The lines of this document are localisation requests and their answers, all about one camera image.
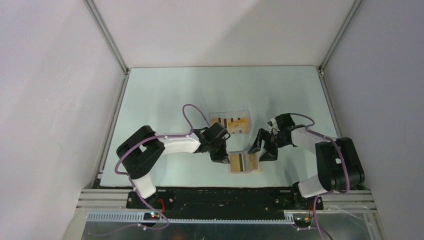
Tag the right aluminium frame post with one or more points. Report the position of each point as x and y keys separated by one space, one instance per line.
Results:
x=339 y=35

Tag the left aluminium frame post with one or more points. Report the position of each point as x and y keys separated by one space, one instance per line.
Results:
x=106 y=34

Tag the grey slotted cable duct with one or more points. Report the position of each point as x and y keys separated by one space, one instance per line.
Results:
x=147 y=217

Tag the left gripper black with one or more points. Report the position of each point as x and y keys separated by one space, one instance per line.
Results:
x=222 y=156

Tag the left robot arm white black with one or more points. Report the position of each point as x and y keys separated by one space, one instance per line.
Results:
x=140 y=152

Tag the orange credit cards stack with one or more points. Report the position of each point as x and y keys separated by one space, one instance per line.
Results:
x=234 y=125

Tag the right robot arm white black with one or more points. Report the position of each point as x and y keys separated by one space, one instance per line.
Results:
x=338 y=165

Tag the clear plastic card box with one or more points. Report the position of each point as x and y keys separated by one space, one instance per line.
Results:
x=230 y=114

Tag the aluminium front frame rail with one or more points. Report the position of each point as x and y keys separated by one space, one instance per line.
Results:
x=356 y=201

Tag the orange credit card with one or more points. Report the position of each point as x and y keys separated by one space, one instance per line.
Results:
x=252 y=163
x=236 y=163

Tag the aluminium frame post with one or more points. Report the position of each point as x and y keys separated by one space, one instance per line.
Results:
x=106 y=34
x=339 y=35

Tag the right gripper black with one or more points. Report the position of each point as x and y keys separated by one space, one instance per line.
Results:
x=262 y=134

